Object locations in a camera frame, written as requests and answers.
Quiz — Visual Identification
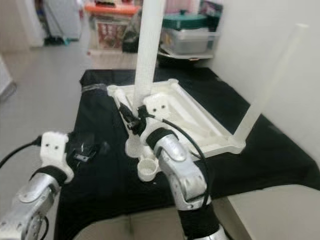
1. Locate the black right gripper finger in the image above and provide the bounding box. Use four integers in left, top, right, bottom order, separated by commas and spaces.
116, 97, 139, 131

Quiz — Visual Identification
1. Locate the white plastic children table top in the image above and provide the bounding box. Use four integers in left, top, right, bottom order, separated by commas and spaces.
106, 77, 248, 183

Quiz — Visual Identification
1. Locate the clear tape strip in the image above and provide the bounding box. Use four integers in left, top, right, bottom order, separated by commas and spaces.
80, 84, 110, 94

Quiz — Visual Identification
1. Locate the black tablecloth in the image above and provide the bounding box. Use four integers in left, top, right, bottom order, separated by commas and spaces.
52, 67, 320, 236

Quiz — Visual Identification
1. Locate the beige low bench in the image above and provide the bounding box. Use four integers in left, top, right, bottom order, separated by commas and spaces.
87, 49, 143, 70

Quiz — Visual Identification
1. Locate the black wok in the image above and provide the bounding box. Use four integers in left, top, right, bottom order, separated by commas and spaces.
157, 45, 211, 68

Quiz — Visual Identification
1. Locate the black bag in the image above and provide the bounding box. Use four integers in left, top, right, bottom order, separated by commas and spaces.
122, 10, 143, 53

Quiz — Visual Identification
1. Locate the orange-lidded clear storage box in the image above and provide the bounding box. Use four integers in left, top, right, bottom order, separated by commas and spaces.
85, 2, 138, 51

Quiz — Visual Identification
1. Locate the clear plastic storage box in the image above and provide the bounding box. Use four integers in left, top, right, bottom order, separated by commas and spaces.
160, 27, 221, 55

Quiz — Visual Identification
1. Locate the white fridge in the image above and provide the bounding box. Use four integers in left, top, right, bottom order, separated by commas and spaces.
45, 0, 81, 41

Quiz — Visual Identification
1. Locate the beige door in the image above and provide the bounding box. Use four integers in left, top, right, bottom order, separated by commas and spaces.
0, 0, 46, 51

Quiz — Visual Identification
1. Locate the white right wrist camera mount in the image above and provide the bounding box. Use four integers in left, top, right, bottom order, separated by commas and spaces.
137, 92, 173, 143

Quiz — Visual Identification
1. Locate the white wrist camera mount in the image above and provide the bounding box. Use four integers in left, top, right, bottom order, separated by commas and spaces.
41, 131, 76, 183
137, 92, 173, 143

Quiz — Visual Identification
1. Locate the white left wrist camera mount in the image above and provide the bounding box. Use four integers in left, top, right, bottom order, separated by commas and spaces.
41, 131, 76, 183

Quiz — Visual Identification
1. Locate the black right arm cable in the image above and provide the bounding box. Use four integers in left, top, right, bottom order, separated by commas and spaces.
150, 115, 210, 201

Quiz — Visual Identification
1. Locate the long-handled broom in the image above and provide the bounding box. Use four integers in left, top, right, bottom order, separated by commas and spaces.
42, 0, 73, 47

